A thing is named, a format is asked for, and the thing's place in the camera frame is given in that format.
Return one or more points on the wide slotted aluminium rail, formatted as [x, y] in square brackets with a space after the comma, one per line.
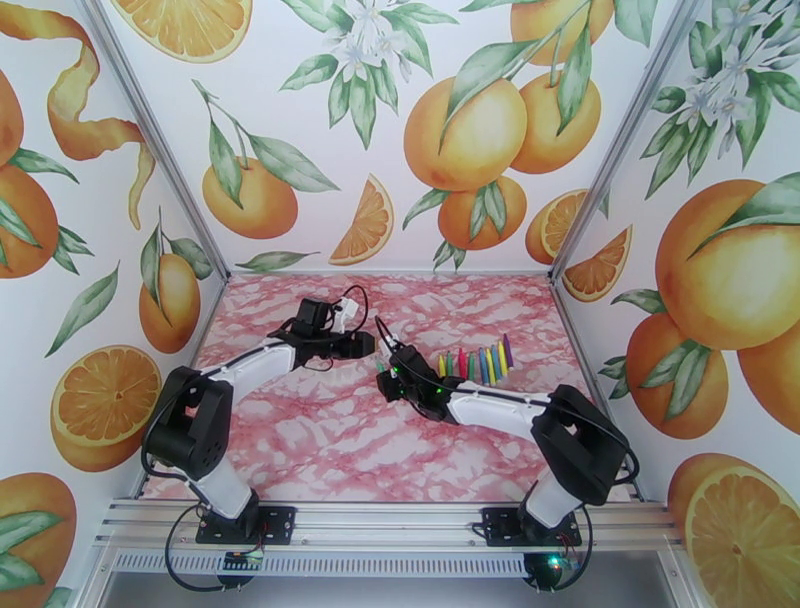
[387, 525]

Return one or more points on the aluminium corner post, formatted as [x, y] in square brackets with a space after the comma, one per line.
[630, 134]
[157, 134]

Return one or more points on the aluminium side rail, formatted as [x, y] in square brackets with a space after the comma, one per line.
[144, 489]
[574, 325]

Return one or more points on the red marker pen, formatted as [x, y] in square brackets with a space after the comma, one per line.
[462, 362]

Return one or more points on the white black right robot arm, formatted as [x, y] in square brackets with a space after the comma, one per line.
[494, 406]

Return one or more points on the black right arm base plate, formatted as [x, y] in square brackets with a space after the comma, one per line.
[497, 525]

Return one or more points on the thin aluminium edge rail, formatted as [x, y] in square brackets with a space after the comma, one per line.
[387, 272]

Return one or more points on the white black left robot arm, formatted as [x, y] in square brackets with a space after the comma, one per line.
[256, 365]

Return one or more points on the purple marker pen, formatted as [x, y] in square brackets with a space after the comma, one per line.
[508, 350]

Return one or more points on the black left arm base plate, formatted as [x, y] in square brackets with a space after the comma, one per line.
[278, 524]

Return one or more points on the small circuit board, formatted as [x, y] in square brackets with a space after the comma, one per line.
[240, 560]
[556, 562]

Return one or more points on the perforated metal strip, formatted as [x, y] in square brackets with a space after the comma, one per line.
[375, 565]

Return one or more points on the blue marker pen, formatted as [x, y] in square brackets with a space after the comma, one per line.
[495, 361]
[481, 365]

